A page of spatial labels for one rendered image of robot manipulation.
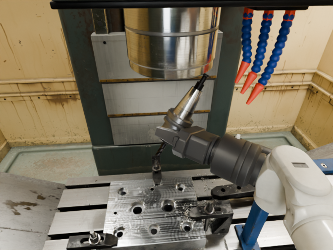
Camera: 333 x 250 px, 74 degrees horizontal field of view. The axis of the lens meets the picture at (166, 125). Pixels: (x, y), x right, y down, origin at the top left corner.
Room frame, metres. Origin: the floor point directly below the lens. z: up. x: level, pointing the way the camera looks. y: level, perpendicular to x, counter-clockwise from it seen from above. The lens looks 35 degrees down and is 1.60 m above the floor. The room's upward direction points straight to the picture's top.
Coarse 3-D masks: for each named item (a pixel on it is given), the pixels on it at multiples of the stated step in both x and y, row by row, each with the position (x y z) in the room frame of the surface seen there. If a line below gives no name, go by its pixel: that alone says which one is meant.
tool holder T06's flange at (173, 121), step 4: (172, 108) 0.43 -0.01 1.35; (168, 112) 0.40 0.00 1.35; (172, 112) 0.40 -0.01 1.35; (168, 116) 0.39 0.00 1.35; (172, 116) 0.39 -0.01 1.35; (176, 116) 0.39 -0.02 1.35; (164, 120) 0.40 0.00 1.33; (168, 120) 0.39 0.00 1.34; (172, 120) 0.39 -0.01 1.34; (176, 120) 0.38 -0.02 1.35; (180, 120) 0.38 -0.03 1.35; (184, 120) 0.39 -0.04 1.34; (192, 120) 0.41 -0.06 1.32; (168, 124) 0.38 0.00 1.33; (172, 124) 0.38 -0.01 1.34; (176, 124) 0.38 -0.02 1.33; (180, 124) 0.38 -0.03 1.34; (184, 124) 0.38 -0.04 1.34; (188, 124) 0.38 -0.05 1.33; (176, 128) 0.37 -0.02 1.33; (180, 128) 0.38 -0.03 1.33
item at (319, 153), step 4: (328, 144) 0.93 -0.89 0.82; (332, 144) 0.92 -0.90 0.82; (316, 148) 0.92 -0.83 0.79; (320, 148) 0.92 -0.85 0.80; (324, 148) 0.91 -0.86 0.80; (328, 148) 0.90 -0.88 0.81; (332, 148) 0.89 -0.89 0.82; (308, 152) 0.91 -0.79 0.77; (312, 152) 0.90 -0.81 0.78; (316, 152) 0.90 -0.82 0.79; (320, 152) 0.89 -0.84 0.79; (324, 152) 0.88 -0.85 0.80; (328, 152) 0.88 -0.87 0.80; (332, 152) 0.87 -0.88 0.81; (312, 156) 0.88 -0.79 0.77; (316, 156) 0.87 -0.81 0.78; (320, 156) 0.87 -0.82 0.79; (324, 156) 0.86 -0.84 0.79; (328, 156) 0.85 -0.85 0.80; (332, 156) 0.85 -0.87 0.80
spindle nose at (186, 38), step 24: (144, 24) 0.34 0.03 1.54; (168, 24) 0.33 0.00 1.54; (192, 24) 0.33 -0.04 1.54; (216, 24) 0.37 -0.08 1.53; (144, 48) 0.34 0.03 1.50; (168, 48) 0.33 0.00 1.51; (192, 48) 0.34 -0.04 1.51; (144, 72) 0.35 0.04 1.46; (168, 72) 0.33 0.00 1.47; (192, 72) 0.34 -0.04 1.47
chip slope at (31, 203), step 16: (0, 176) 0.75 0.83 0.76; (16, 176) 0.77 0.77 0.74; (0, 192) 0.66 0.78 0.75; (16, 192) 0.68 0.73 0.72; (32, 192) 0.70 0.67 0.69; (48, 192) 0.72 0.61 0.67; (0, 208) 0.59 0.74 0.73; (16, 208) 0.60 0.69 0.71; (32, 208) 0.62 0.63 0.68; (48, 208) 0.64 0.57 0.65; (0, 224) 0.52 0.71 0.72; (16, 224) 0.53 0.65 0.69; (32, 224) 0.55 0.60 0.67; (48, 224) 0.56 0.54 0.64; (0, 240) 0.46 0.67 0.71; (16, 240) 0.47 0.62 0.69; (32, 240) 0.48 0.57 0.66; (48, 240) 0.50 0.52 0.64
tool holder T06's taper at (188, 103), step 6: (192, 90) 0.41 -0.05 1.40; (198, 90) 0.41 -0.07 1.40; (186, 96) 0.41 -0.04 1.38; (192, 96) 0.41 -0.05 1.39; (198, 96) 0.41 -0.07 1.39; (180, 102) 0.41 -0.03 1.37; (186, 102) 0.40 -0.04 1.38; (192, 102) 0.40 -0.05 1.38; (174, 108) 0.41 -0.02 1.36; (180, 108) 0.40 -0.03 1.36; (186, 108) 0.40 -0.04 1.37; (192, 108) 0.40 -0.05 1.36; (180, 114) 0.39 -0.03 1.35; (186, 114) 0.39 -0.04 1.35; (192, 114) 0.40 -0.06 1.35; (186, 120) 0.39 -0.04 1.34
